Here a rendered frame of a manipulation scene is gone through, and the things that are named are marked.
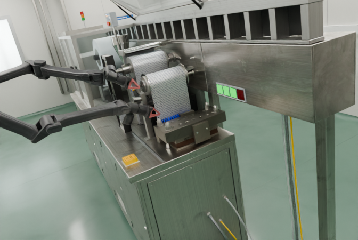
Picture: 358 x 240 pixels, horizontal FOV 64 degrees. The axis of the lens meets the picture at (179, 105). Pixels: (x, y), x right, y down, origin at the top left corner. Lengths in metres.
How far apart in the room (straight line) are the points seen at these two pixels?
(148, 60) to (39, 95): 5.47
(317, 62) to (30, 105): 6.63
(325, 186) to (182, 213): 0.76
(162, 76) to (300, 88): 0.83
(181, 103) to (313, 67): 0.89
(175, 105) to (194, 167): 0.39
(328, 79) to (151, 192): 1.00
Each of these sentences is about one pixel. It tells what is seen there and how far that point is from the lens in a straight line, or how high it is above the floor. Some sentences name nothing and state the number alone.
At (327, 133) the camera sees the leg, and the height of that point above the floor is 1.02.
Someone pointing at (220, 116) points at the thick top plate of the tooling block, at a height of 1.01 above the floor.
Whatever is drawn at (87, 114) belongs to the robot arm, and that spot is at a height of 1.22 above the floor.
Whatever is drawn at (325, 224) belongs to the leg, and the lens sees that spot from 1.69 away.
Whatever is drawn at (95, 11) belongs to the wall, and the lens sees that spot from 7.26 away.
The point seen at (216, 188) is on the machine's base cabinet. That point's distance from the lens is 1.79.
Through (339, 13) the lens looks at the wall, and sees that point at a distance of 3.89.
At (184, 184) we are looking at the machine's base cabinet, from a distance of 1.65.
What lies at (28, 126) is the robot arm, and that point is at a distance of 1.47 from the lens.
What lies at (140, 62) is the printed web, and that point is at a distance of 1.89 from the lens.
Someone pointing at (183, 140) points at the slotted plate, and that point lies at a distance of 1.62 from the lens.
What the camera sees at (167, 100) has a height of 1.14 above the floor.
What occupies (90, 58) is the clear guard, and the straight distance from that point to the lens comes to 2.61.
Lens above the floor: 1.63
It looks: 18 degrees down
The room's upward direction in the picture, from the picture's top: 11 degrees counter-clockwise
